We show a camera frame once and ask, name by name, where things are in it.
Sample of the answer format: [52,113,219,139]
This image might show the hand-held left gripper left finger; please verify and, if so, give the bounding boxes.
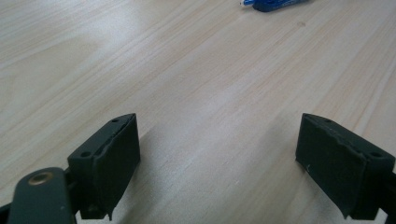
[66,113,141,221]

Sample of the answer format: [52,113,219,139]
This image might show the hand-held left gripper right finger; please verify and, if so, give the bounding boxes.
[294,112,396,220]

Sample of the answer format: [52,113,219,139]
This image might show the blue pen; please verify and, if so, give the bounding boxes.
[239,0,310,13]

